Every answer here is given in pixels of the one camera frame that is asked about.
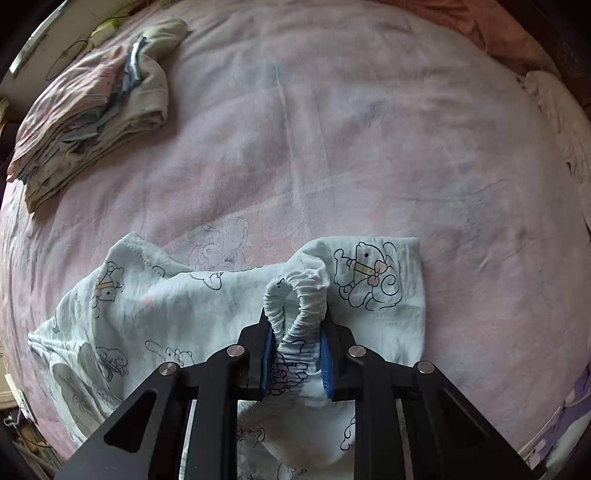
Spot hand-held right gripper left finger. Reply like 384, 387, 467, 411
53, 308, 278, 480

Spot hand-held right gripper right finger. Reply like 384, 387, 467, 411
320, 307, 539, 480

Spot white cartoon print pants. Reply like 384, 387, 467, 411
28, 233, 426, 480

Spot pink bed sheet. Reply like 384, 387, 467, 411
0, 0, 589, 467

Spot purple printed pajamas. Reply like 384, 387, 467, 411
517, 383, 591, 468

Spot folded pink grey clothes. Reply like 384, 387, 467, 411
25, 18, 190, 213

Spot pink striped folded cloth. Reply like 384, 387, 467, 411
7, 44, 139, 183

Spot green and white box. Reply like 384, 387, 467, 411
90, 18, 122, 47

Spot salmon quilt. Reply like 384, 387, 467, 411
383, 0, 568, 75

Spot thin cable loop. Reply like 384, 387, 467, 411
46, 39, 89, 78

